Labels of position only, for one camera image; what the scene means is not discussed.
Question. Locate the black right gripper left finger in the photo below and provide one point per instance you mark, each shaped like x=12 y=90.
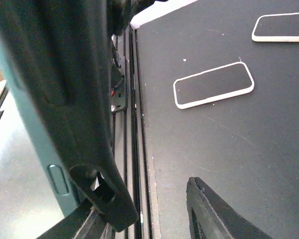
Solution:
x=84 y=222

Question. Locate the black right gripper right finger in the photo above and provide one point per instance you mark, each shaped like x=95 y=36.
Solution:
x=210 y=217

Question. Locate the phone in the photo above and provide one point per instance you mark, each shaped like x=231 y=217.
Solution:
x=213 y=85
x=35 y=191
x=282 y=27

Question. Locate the phone in pink case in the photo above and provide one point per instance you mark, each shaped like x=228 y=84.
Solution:
x=213 y=85

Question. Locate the phone in cream case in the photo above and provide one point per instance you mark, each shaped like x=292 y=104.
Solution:
x=282 y=27

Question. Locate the black aluminium rail frame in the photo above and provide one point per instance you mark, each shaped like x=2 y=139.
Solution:
x=141 y=175

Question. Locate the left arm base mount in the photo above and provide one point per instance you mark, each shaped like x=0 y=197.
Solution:
x=118 y=92

